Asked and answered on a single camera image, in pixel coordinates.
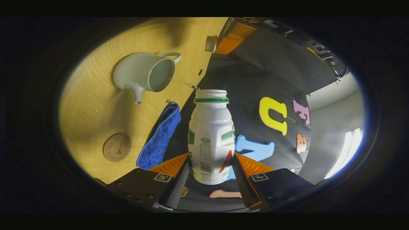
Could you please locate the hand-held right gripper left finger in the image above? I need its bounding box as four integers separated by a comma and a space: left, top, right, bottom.
107, 153, 192, 211

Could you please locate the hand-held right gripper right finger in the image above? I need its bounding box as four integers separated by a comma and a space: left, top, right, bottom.
232, 152, 315, 210

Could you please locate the round wooden coaster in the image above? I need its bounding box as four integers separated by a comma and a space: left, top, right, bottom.
103, 133, 132, 162

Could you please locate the white green-label water bottle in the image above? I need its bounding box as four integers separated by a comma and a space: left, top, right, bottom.
188, 89, 236, 185

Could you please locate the white teacup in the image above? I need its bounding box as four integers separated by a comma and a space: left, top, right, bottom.
113, 52, 182, 105

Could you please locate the blue towel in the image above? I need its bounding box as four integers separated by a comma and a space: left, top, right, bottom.
136, 102, 181, 170

